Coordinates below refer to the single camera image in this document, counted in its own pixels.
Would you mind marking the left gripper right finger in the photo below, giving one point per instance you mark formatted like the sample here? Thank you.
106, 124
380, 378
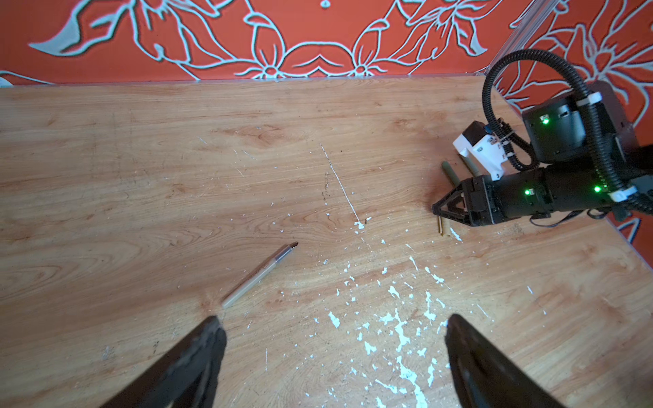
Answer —
483, 376

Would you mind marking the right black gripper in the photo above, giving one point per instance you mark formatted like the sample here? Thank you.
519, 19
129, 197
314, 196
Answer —
472, 202

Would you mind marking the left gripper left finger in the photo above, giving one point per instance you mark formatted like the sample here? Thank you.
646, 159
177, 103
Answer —
186, 376

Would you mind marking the dark green pen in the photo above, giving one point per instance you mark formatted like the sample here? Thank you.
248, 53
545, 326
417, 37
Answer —
451, 175

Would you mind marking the light green pen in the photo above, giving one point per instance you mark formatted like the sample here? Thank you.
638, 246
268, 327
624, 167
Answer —
471, 166

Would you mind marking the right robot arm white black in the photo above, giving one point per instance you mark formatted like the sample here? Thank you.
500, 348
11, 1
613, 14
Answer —
566, 181

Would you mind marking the beige pen near left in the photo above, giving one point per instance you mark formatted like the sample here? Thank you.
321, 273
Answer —
258, 274

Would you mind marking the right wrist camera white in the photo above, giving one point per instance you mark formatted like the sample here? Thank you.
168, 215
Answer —
478, 141

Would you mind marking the aluminium frame rail right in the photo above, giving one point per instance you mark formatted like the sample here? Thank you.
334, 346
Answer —
524, 27

